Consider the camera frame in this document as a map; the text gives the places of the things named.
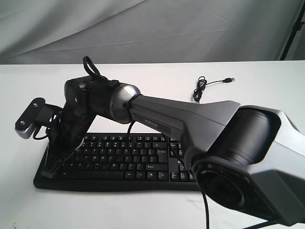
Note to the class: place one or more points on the black acer keyboard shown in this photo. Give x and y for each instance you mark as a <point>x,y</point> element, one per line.
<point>115,162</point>

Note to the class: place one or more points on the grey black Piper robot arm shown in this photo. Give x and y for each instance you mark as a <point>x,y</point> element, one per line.
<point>246,158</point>

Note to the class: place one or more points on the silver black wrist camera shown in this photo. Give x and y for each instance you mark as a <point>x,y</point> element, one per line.
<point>37,114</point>

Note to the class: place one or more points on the black tripod stand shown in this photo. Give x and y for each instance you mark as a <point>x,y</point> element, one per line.
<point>297,26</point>

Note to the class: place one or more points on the grey backdrop cloth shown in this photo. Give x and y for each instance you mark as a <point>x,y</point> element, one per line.
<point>144,31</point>

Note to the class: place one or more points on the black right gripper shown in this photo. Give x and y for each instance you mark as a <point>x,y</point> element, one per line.
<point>66,136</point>

